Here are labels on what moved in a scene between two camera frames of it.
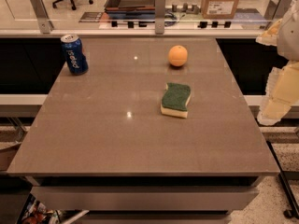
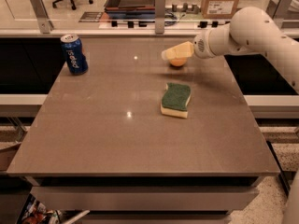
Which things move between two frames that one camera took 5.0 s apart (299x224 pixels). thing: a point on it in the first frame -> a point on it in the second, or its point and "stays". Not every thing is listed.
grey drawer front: x=143 y=198 stays
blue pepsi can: x=75 y=58 stays
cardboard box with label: x=220 y=2 stays
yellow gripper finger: x=281 y=94 -> x=207 y=44
